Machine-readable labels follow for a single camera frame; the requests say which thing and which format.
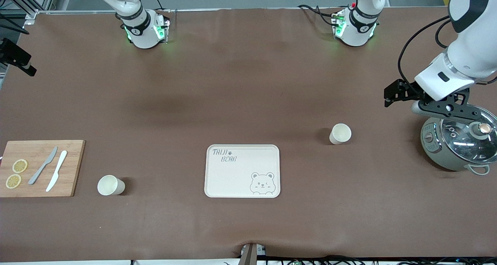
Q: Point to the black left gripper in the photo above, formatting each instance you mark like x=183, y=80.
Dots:
x=408, y=89

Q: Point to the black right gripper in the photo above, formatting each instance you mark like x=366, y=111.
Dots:
x=14, y=55

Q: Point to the white IKEA cup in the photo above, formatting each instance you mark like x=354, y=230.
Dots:
x=340, y=134
x=108, y=185

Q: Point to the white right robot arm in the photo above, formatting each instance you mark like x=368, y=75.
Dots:
x=143, y=35

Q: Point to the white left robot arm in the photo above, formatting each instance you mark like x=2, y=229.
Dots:
x=473, y=43

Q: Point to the beige bear print tray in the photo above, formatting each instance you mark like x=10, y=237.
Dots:
x=233, y=179

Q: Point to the green electric cooking pot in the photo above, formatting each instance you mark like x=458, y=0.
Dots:
x=435, y=152

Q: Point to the glass pot lid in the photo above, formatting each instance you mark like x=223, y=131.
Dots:
x=466, y=144

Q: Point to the grey plastic knife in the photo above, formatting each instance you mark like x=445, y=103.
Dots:
x=43, y=165

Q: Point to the yellow lemon slice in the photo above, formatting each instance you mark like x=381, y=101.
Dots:
x=19, y=166
x=13, y=181

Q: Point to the white plastic knife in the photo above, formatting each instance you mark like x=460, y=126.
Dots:
x=57, y=171

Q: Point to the wooden cutting board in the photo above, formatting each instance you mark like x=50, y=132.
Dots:
x=73, y=168

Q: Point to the brown table cover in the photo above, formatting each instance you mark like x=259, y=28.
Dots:
x=248, y=82

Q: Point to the aluminium frame rail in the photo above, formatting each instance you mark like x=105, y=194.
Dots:
x=35, y=0

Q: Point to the grey table edge bracket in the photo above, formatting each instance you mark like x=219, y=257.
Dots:
x=251, y=254

